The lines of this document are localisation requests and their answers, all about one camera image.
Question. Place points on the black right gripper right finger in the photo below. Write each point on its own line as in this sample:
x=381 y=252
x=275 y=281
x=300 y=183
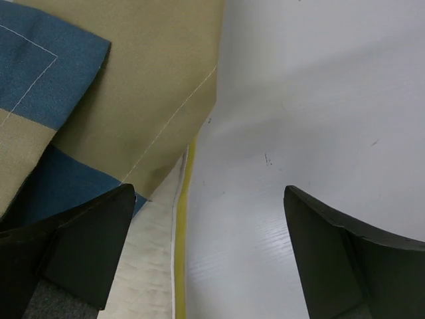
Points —
x=349 y=268

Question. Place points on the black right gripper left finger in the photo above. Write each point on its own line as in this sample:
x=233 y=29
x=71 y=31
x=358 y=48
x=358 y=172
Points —
x=63 y=266

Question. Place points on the blue beige striped pillowcase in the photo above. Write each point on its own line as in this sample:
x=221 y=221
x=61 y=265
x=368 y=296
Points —
x=95 y=94

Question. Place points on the cream yellow-edged pillow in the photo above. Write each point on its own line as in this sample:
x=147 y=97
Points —
x=145 y=280

